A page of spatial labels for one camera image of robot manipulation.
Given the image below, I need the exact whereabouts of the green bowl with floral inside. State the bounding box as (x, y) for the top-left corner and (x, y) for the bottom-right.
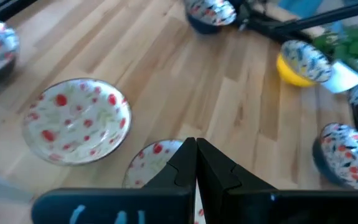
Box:
(121, 139), (207, 224)
(21, 77), (133, 167)

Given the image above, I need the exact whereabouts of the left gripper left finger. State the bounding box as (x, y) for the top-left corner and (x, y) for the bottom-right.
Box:
(31, 137), (197, 224)

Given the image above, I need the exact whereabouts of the green plant in white pot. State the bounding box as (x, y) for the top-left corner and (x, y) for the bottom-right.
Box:
(311, 26), (358, 94)

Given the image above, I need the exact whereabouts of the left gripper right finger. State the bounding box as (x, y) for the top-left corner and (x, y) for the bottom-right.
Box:
(196, 138), (358, 224)

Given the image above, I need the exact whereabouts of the yellow bowl with patterned inside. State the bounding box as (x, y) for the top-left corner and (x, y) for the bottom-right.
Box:
(275, 39), (334, 88)

